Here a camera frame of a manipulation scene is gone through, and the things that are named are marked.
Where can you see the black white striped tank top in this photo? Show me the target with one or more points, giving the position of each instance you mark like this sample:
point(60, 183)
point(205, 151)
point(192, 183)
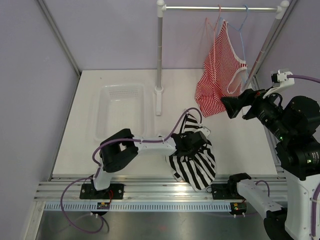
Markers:
point(200, 169)

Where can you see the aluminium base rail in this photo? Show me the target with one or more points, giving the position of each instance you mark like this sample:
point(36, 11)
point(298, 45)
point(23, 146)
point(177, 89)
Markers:
point(157, 189)

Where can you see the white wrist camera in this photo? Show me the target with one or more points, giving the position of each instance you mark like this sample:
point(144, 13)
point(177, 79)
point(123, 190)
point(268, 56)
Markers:
point(281, 81)
point(206, 132)

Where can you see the white slotted cable duct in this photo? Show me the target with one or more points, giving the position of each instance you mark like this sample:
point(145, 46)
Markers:
point(140, 206)

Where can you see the white metal clothes rack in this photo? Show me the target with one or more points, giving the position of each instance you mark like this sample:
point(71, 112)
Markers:
point(279, 11)

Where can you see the blue wire hanger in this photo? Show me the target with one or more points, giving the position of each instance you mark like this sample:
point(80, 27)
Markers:
point(241, 32)

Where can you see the white plastic basket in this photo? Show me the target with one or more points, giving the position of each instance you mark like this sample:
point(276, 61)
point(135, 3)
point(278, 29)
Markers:
point(120, 107)

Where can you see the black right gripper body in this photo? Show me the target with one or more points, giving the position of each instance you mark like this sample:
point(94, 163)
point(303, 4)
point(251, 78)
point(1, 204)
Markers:
point(251, 96)

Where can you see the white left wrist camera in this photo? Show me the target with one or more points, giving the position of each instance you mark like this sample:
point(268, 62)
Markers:
point(206, 132)

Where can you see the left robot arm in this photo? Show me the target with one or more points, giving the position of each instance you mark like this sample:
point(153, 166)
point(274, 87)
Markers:
point(116, 152)

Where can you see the red white striped tank top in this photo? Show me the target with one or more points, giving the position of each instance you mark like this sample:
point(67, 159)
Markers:
point(223, 75)

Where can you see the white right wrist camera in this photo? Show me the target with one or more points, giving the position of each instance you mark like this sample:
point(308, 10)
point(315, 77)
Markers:
point(281, 81)

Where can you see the left aluminium frame post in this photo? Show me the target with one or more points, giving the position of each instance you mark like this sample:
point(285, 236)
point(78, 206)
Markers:
point(58, 36)

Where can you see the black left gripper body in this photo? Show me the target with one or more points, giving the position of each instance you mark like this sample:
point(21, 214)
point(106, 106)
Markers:
point(191, 152)

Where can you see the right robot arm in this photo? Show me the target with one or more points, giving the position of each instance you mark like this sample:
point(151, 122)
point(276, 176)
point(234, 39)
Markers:
point(299, 154)

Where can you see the pink wire hanger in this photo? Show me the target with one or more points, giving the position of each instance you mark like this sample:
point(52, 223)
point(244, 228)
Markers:
point(216, 25)

